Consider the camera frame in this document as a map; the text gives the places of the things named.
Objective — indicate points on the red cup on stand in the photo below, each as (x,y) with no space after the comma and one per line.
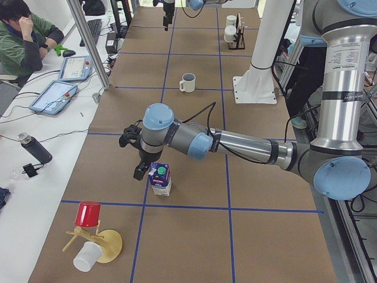
(88,214)

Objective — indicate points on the black wire mug rack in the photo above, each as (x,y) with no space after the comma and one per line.
(238,43)

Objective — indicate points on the blue white milk carton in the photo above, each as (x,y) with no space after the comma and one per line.
(160,179)

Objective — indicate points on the person in green shirt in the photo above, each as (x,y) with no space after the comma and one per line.
(25,40)

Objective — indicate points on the lower teach pendant tablet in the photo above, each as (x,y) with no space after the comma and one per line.
(54,98)

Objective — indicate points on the white mug grey inside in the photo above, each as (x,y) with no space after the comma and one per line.
(187,83)

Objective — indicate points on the aluminium frame post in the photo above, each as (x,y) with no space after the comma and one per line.
(90,45)

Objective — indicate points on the white mug in rack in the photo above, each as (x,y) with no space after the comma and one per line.
(231,20)
(229,33)

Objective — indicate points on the black binder clip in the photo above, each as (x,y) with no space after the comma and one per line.
(31,170)

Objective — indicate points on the upper teach pendant tablet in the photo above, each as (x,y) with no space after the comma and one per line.
(75,68)

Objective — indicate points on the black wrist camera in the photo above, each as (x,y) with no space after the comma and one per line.
(131,135)
(156,2)

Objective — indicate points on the wooden mug tree stand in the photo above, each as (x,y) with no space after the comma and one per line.
(109,240)

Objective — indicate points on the teach pendant tablet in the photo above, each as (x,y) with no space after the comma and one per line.
(54,98)
(75,68)

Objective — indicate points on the black water bottle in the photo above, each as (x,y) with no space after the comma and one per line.
(35,148)

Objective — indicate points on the black computer mouse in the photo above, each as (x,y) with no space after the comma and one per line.
(68,53)

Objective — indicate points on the white cup on stand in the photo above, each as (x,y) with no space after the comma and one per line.
(87,256)

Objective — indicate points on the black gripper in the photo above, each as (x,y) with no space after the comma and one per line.
(145,155)
(168,7)

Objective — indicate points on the black power adapter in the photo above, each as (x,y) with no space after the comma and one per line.
(111,43)

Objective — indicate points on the white camera pillar base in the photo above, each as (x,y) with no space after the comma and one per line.
(256,85)

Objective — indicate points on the black keyboard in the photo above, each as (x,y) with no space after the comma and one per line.
(94,27)

